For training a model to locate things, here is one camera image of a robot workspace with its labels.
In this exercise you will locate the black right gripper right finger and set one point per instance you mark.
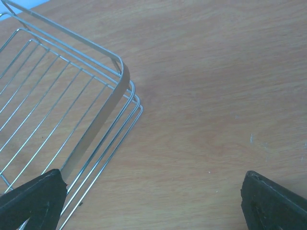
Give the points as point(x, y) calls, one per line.
point(267, 205)

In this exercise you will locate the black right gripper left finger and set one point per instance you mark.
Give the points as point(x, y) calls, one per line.
point(38, 202)

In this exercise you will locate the chrome wire dish rack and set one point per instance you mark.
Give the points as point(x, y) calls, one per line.
point(65, 103)

